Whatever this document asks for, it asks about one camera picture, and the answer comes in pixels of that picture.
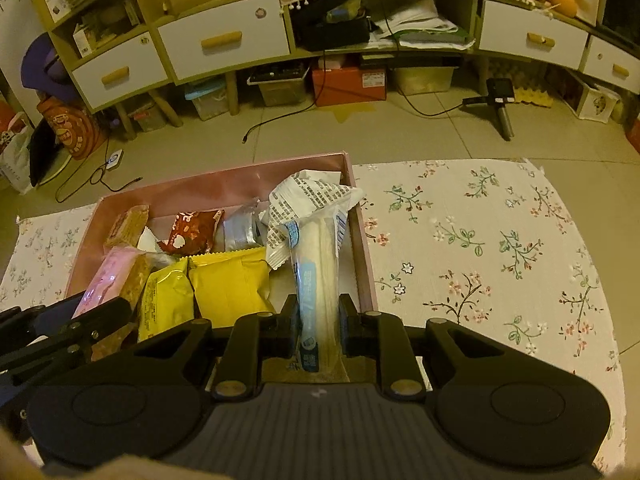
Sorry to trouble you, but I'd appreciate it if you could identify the pink snack bar packet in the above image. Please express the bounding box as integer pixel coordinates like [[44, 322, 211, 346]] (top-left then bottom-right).
[[72, 246, 151, 321]]

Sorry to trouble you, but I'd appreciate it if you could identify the tall wooden shelf cabinet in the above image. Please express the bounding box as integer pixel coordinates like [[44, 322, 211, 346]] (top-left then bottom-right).
[[30, 0, 183, 141]]

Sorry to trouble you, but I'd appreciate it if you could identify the long wooden low cabinet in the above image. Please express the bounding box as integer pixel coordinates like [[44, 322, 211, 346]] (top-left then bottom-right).
[[150, 0, 640, 117]]

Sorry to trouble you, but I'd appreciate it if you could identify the black flat panel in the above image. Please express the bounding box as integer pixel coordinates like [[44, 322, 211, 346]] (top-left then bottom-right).
[[29, 120, 58, 187]]

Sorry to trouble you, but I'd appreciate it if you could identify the black handheld tripod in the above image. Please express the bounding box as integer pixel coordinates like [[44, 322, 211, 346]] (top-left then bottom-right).
[[462, 78, 516, 141]]

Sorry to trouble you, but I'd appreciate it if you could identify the clear bin blue lid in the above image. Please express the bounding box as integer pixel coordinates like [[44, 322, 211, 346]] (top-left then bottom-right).
[[185, 80, 228, 121]]

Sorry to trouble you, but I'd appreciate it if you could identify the floral tablecloth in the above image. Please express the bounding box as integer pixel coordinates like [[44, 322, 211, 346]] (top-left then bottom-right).
[[0, 157, 626, 476]]

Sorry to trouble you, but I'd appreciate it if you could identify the orange printed bag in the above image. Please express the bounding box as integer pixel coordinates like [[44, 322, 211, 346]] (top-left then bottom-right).
[[37, 97, 106, 161]]

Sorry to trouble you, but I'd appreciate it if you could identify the small white carton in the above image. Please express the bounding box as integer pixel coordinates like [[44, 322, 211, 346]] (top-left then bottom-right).
[[72, 22, 93, 56]]

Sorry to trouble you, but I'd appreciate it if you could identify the white text-printed snack packet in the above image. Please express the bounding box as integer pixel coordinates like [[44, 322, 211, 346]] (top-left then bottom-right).
[[265, 170, 363, 268]]

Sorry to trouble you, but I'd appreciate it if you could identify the white printed shopping bag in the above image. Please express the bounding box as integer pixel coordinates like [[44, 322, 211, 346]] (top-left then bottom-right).
[[0, 112, 36, 193]]

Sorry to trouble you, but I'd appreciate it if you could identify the small clear storage bin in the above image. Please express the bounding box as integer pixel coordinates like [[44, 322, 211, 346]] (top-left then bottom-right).
[[122, 100, 168, 133]]

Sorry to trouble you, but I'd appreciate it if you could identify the white drawer wooden handle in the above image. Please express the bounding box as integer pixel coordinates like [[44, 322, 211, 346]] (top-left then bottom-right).
[[477, 0, 588, 71], [71, 32, 168, 111], [157, 0, 291, 81], [582, 35, 640, 95]]

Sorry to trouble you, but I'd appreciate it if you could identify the red brown snack packet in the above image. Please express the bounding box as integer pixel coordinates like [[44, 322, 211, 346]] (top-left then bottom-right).
[[157, 209, 226, 257]]

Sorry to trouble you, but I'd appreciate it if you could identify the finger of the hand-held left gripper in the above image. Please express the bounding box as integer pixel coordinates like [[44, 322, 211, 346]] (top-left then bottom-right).
[[0, 297, 132, 346], [0, 322, 138, 396]]

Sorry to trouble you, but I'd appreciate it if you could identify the red box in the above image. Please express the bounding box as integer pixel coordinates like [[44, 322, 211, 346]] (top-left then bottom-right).
[[312, 57, 388, 107]]

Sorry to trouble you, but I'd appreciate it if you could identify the plain yellow snack packet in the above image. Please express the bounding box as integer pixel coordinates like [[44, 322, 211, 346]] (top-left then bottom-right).
[[187, 247, 276, 322]]

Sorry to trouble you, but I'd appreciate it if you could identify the purple hat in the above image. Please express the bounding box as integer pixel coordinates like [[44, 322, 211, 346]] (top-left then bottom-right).
[[21, 32, 76, 106]]

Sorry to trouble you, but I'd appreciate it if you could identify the pink cardboard box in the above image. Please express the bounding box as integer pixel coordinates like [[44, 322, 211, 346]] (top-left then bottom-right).
[[65, 149, 376, 322]]

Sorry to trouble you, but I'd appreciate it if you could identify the clear biscuit packet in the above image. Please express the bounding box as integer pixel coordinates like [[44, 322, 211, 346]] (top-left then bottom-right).
[[104, 205, 151, 248]]

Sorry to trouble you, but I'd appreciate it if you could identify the loose papers pile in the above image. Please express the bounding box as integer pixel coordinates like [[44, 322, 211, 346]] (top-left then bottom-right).
[[370, 0, 476, 49]]

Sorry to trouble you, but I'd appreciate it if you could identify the black bag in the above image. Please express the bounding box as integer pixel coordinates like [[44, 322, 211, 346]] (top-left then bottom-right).
[[291, 0, 371, 52]]

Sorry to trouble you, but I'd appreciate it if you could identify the white microwave oven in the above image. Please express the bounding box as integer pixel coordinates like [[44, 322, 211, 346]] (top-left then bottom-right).
[[597, 0, 640, 48]]

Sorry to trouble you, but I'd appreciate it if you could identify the yellow printed snack packet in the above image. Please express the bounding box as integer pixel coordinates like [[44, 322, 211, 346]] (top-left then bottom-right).
[[137, 257, 195, 343]]

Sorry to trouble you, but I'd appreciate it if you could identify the white printed box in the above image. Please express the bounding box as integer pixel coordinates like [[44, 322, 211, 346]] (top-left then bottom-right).
[[567, 72, 618, 122]]

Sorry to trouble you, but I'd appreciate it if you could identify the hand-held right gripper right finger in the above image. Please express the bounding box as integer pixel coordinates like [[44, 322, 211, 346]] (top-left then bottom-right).
[[338, 294, 546, 401]]

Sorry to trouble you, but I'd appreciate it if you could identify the thin black charger cable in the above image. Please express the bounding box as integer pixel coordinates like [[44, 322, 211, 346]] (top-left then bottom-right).
[[55, 135, 141, 204]]

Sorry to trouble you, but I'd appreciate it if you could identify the long white roll packet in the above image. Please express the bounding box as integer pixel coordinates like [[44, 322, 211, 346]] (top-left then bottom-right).
[[287, 210, 348, 373]]

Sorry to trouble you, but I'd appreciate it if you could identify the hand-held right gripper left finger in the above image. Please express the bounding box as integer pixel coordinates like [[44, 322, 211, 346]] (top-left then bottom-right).
[[100, 294, 302, 401]]

